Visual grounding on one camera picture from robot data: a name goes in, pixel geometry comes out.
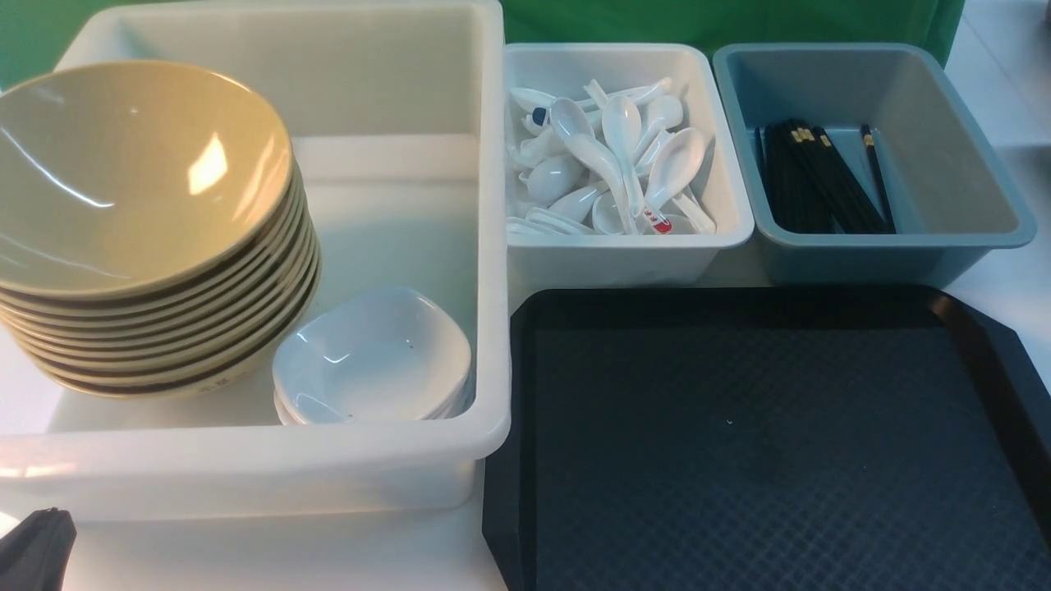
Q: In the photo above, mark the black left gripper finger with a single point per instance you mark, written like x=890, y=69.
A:
x=35, y=554

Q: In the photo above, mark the white square sauce dish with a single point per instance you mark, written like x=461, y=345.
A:
x=386, y=355

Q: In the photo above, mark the tan noodle bowl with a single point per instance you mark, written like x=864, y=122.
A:
x=122, y=177

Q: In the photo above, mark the white ceramic soup spoon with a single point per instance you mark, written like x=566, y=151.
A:
x=622, y=127

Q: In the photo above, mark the stack of white dishes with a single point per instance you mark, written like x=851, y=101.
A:
x=454, y=406

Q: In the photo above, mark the stack of tan bowls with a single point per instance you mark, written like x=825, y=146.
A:
x=196, y=337

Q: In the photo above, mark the green backdrop cloth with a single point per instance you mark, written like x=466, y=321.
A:
x=35, y=34

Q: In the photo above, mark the black plastic serving tray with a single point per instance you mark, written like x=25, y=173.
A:
x=777, y=438

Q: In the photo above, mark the pile of white spoons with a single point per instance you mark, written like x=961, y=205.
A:
x=573, y=182

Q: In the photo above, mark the small white plastic bin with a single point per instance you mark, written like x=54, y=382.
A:
x=540, y=263

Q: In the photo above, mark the bundle of black chopsticks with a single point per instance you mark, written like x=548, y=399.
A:
x=811, y=188

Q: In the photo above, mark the blue-grey plastic bin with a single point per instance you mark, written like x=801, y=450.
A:
x=952, y=199

